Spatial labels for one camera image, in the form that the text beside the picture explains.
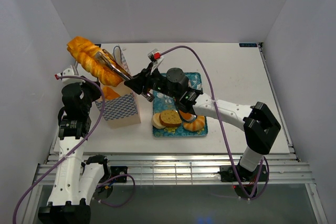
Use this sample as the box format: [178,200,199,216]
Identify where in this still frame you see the white-edged fake bread slice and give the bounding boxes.
[178,110,196,122]

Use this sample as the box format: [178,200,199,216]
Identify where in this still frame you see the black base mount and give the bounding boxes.
[217,165,268,182]
[110,166,128,183]

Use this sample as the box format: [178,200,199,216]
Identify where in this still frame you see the aluminium frame rail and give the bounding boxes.
[33,153,317,187]

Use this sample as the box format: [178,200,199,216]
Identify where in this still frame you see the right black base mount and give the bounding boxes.
[217,165,268,182]

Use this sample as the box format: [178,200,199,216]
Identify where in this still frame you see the purple cable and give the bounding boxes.
[160,45,270,200]
[12,76,137,224]

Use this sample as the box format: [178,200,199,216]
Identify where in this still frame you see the twisted braided fake bread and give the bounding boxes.
[67,36,123,87]

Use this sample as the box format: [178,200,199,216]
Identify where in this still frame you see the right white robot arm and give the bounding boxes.
[124,67,281,180]

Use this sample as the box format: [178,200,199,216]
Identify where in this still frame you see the metal tongs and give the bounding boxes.
[96,48,155,103]

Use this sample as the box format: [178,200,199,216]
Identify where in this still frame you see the orange long fake bread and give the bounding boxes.
[102,86,120,100]

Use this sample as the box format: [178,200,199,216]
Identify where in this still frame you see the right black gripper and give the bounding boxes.
[124,62,179,100]

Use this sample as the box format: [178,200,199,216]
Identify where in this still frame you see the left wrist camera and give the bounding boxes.
[55,65,78,80]

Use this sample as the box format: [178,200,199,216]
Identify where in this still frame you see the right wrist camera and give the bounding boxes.
[148,49,164,73]

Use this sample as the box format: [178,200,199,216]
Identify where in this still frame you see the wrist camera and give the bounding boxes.
[55,65,78,80]
[148,49,164,73]

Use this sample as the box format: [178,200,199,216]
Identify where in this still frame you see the blue checkered paper bag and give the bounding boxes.
[94,45,142,130]

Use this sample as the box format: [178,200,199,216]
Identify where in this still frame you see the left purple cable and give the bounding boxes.
[12,76,137,224]

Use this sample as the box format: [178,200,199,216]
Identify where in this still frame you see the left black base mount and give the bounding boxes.
[110,166,128,183]

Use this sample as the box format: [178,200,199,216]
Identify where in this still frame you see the pale round bread slice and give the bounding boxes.
[151,113,165,129]

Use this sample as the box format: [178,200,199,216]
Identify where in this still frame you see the teal floral tray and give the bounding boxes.
[152,71,209,138]

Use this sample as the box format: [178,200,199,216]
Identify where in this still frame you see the brown baguette slice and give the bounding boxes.
[159,110,182,127]

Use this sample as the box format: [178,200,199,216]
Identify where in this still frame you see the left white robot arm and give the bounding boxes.
[38,81,111,223]

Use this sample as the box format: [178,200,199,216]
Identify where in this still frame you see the fake croissant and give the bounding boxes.
[183,115,205,132]

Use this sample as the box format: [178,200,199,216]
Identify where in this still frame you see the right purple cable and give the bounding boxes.
[160,45,270,200]

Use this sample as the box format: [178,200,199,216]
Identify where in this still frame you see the right blue corner label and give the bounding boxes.
[239,43,258,48]

